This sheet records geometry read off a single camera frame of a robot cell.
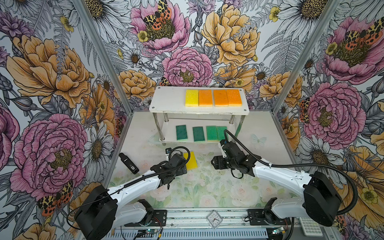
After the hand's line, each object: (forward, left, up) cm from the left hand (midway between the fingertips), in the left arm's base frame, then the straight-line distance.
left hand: (175, 170), depth 86 cm
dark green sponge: (+24, -3, +3) cm, 24 cm away
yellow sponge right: (+6, -10, -2) cm, 12 cm away
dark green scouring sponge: (+23, -14, +4) cm, 27 cm away
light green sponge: (+24, -22, +3) cm, 33 cm away
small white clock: (-24, -20, -2) cm, 31 cm away
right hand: (+1, -24, +4) cm, 24 cm away
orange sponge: (+26, -25, +31) cm, 47 cm away
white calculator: (-28, -64, -2) cm, 70 cm away
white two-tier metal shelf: (+16, -13, +29) cm, 35 cm away
